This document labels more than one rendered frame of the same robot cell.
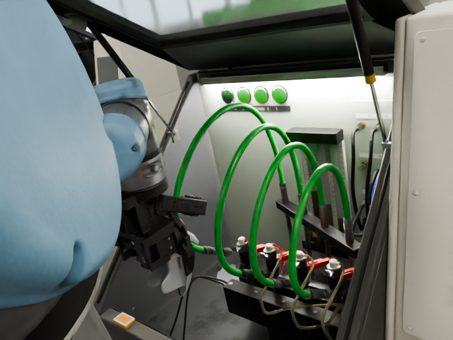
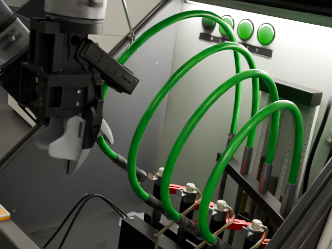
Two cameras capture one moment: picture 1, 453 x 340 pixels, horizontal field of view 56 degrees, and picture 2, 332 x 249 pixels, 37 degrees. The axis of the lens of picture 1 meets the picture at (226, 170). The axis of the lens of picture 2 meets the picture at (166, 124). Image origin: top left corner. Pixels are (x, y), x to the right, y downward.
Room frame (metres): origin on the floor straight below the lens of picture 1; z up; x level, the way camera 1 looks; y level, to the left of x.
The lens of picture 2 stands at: (-0.01, -0.03, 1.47)
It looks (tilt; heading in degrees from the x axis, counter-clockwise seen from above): 16 degrees down; 2
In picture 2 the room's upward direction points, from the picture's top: 9 degrees clockwise
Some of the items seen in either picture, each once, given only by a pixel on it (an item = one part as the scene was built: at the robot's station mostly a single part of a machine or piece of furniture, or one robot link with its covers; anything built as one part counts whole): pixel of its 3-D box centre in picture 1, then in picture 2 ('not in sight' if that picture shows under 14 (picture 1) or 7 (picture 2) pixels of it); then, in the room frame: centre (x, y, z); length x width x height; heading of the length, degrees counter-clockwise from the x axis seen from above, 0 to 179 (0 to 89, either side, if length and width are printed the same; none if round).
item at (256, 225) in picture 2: (334, 266); (256, 229); (0.74, -0.18, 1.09); 0.02 x 0.02 x 0.03
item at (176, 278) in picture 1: (174, 280); (66, 148); (0.59, 0.12, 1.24); 0.06 x 0.03 x 0.09; 136
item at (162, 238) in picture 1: (149, 221); (65, 66); (0.60, 0.13, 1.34); 0.09 x 0.08 x 0.12; 136
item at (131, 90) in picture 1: (125, 121); not in sight; (0.60, 0.13, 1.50); 0.09 x 0.08 x 0.11; 1
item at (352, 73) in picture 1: (280, 76); (274, 12); (1.10, -0.18, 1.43); 0.54 x 0.03 x 0.02; 46
